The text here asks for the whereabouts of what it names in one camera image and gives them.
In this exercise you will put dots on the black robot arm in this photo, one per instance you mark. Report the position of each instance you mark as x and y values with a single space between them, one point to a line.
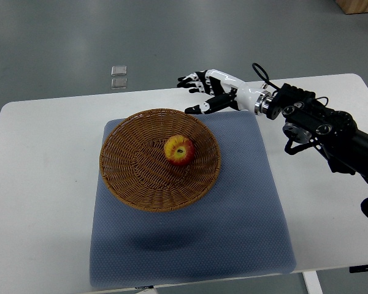
311 124

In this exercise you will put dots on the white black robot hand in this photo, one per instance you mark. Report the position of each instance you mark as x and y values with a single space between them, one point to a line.
224 90

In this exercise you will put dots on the lower metal floor plate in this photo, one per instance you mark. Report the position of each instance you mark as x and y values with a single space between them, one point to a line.
118 83

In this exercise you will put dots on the blue grey mat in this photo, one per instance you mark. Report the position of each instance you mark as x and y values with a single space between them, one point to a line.
238 229

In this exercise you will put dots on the upper metal floor plate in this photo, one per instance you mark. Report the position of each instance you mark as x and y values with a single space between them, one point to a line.
118 71

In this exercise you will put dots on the white table leg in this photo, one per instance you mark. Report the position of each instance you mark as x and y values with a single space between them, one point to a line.
312 282

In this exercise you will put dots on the wooden box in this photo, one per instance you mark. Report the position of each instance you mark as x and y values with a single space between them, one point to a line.
353 6

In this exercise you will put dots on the red yellow apple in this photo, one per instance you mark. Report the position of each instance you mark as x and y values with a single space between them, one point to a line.
179 150

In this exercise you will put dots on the metal floor plate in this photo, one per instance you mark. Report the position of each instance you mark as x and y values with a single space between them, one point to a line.
118 83
118 71

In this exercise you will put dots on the black table control panel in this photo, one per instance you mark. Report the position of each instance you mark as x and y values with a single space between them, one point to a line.
358 269

